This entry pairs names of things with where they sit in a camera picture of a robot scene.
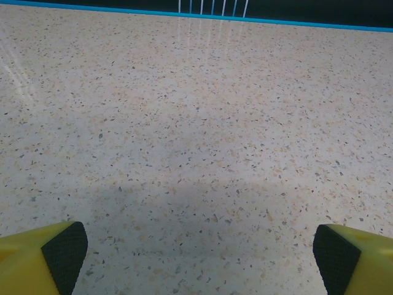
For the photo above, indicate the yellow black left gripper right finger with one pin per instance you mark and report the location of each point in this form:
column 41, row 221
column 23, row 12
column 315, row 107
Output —
column 368, row 267

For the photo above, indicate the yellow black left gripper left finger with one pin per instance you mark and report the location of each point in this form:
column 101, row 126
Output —
column 24, row 264

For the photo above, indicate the blue table edge strip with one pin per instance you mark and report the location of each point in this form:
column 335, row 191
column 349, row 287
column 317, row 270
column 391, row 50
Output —
column 276, row 21

